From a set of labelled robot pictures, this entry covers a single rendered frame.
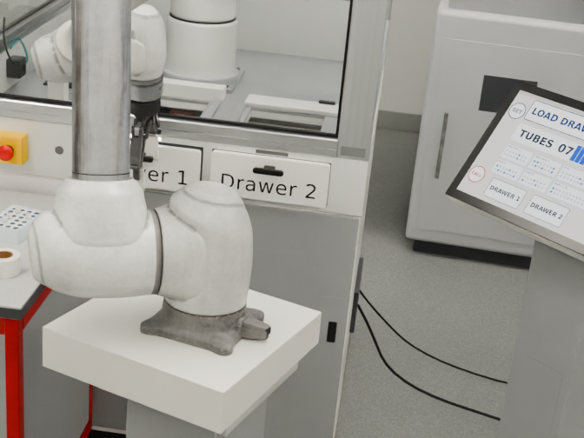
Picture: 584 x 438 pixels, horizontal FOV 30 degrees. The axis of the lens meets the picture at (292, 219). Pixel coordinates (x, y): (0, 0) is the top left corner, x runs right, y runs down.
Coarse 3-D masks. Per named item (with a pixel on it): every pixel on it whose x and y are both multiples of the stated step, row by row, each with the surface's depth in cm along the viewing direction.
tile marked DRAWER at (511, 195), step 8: (488, 184) 237; (496, 184) 236; (504, 184) 235; (512, 184) 234; (488, 192) 237; (496, 192) 235; (504, 192) 234; (512, 192) 233; (520, 192) 232; (496, 200) 235; (504, 200) 234; (512, 200) 232; (520, 200) 231; (512, 208) 232
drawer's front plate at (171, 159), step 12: (168, 156) 264; (180, 156) 264; (192, 156) 264; (144, 168) 266; (156, 168) 266; (168, 168) 266; (180, 168) 265; (192, 168) 265; (144, 180) 268; (168, 180) 267; (180, 180) 266; (192, 180) 266
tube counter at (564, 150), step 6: (564, 138) 232; (564, 144) 232; (570, 144) 231; (576, 144) 230; (558, 150) 232; (564, 150) 231; (570, 150) 230; (576, 150) 230; (582, 150) 229; (558, 156) 231; (564, 156) 230; (570, 156) 230; (576, 156) 229; (582, 156) 228; (576, 162) 228; (582, 162) 228
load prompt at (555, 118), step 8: (536, 104) 240; (544, 104) 239; (528, 112) 240; (536, 112) 239; (544, 112) 238; (552, 112) 237; (560, 112) 236; (568, 112) 235; (528, 120) 239; (536, 120) 238; (544, 120) 237; (552, 120) 236; (560, 120) 235; (568, 120) 234; (576, 120) 233; (552, 128) 235; (560, 128) 234; (568, 128) 233; (576, 128) 232; (576, 136) 231
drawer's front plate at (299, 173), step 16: (224, 160) 265; (240, 160) 264; (256, 160) 264; (272, 160) 263; (288, 160) 263; (224, 176) 266; (240, 176) 266; (256, 176) 265; (272, 176) 265; (288, 176) 264; (304, 176) 264; (320, 176) 263; (240, 192) 267; (256, 192) 267; (272, 192) 266; (288, 192) 266; (304, 192) 265; (320, 192) 265
